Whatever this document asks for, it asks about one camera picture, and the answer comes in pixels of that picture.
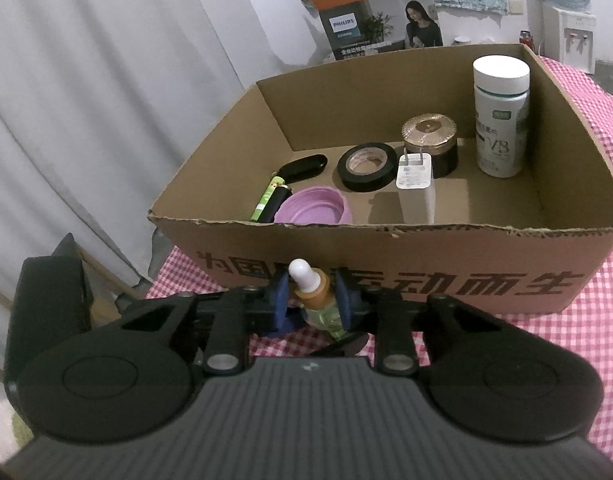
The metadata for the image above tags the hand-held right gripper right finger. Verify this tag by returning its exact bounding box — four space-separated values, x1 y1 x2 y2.
335 269 493 376

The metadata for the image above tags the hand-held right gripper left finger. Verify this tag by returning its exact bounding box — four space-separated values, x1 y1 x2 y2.
119 269 293 377

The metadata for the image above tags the green dropper bottle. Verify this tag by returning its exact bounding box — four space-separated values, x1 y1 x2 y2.
290 258 348 342

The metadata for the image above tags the purple plastic lid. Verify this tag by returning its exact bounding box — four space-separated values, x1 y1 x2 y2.
274 186 354 225

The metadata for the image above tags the black cylinder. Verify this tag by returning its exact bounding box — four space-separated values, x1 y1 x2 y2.
266 185 293 223

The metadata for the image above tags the green lip balm tube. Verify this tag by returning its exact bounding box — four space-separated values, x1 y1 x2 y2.
250 176 282 222

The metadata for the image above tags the black tape roll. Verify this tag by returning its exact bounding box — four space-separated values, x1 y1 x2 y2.
337 143 399 192

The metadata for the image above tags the white charger plug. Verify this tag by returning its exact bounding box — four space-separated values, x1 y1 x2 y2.
395 150 437 224

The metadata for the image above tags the black oval case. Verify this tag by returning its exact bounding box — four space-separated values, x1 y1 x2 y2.
275 154 329 184

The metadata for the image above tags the brown cardboard box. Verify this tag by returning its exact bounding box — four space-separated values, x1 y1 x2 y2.
146 42 613 317

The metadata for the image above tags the dark jar with gold lid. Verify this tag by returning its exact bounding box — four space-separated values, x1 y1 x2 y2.
401 112 459 179

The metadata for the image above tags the white supplement bottle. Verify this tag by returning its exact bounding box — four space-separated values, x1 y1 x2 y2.
473 56 531 178

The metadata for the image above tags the red checkered tablecloth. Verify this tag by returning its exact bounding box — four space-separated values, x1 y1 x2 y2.
146 55 613 456

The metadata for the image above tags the white curtain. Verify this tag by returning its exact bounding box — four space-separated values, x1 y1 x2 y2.
0 0 300 311

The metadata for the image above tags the white water dispenser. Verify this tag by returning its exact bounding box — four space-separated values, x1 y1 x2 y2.
541 1 598 74

